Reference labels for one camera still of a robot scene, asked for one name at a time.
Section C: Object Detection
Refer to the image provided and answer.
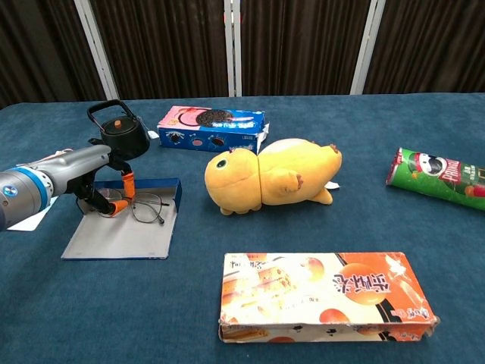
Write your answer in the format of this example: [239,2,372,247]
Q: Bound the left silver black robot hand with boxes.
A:
[47,143,136,218]

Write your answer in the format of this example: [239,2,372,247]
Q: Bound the black eyeglasses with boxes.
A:
[96,187,171,225]

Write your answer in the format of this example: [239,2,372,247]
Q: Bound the black teapot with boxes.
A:
[86,99,152,162]

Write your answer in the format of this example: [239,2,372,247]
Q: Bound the long white paper strip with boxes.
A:
[6,206,50,232]

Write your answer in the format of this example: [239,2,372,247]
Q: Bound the blue Oreo cookie box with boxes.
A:
[156,105,271,154]

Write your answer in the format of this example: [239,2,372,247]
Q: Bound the dark brown curtain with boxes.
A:
[0,0,485,110]

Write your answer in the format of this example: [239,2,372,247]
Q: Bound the yellow plush toy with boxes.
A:
[204,138,343,217]

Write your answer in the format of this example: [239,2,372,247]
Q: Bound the blue felt table cover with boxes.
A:
[0,93,485,364]

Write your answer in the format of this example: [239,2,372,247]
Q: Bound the orange cake box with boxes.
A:
[217,251,441,344]

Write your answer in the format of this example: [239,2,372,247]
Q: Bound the green Pringles can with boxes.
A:
[385,147,485,212]

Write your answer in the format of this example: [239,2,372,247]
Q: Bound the white partition frame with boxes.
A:
[349,0,387,96]
[223,0,243,98]
[74,0,120,102]

